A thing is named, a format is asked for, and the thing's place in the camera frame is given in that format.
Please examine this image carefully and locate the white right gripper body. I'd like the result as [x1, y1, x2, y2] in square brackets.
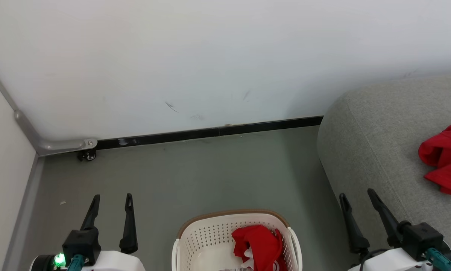
[348, 248, 433, 271]

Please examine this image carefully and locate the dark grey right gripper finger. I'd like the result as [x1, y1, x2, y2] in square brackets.
[339, 193, 371, 253]
[367, 188, 412, 248]

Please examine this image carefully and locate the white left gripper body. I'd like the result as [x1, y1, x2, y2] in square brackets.
[83, 250, 145, 271]

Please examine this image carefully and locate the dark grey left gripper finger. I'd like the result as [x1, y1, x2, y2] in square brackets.
[80, 194, 100, 231]
[119, 193, 138, 254]

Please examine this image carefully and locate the plain red garment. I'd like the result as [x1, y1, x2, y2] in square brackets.
[418, 121, 451, 199]

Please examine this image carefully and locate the red garment with white stripes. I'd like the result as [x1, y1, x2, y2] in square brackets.
[232, 225, 288, 271]

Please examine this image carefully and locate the grey fabric sofa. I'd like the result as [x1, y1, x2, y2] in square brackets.
[317, 73, 451, 271]

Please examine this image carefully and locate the small black caster wheel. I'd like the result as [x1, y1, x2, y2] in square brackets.
[77, 149, 97, 162]

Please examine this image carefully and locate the cream perforated laundry basket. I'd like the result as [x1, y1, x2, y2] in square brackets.
[172, 209, 303, 271]

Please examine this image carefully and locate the black baseboard strip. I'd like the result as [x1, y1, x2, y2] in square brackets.
[97, 116, 323, 150]

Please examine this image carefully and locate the thin black right gripper cable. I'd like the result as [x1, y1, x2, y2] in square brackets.
[357, 248, 390, 270]

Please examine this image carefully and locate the teal left camera cable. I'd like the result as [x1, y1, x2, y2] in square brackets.
[67, 254, 88, 271]

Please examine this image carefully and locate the teal camera cable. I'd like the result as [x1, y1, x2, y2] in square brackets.
[425, 248, 451, 271]
[67, 254, 88, 271]

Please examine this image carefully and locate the teal right camera cable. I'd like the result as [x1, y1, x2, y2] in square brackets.
[425, 248, 451, 271]

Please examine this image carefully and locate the grey metal partition frame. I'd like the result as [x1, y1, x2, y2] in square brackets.
[0, 56, 98, 271]

